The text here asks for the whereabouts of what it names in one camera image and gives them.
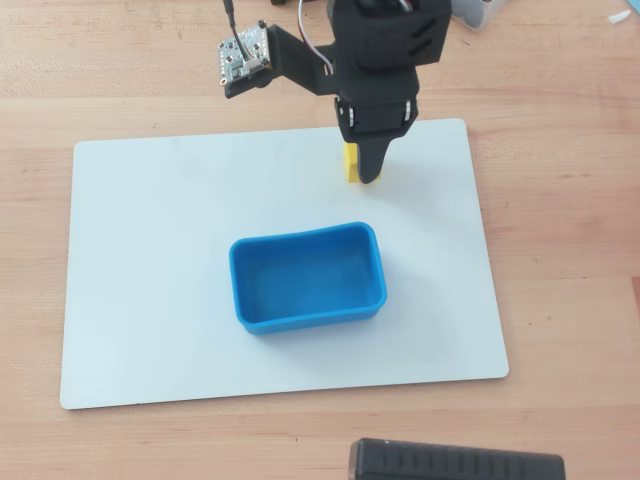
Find white red servo wires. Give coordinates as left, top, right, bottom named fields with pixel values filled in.
left=298, top=0, right=337, bottom=77

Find camera circuit board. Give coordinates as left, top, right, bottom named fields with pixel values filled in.
left=217, top=21, right=274, bottom=87

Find blue rectangular bin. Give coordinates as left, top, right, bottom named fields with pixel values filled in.
left=228, top=221, right=389, bottom=337

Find white rectangular board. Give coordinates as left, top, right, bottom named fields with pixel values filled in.
left=59, top=117, right=510, bottom=411

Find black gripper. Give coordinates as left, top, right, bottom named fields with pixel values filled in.
left=332, top=63, right=420, bottom=186

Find black camera cable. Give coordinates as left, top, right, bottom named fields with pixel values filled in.
left=222, top=0, right=254, bottom=64

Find yellow cube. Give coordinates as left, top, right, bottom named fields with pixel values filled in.
left=342, top=142, right=386, bottom=184

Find grey white container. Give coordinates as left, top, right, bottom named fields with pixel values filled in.
left=451, top=0, right=512, bottom=31

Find black ribbed device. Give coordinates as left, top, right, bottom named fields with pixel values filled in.
left=348, top=437, right=568, bottom=480

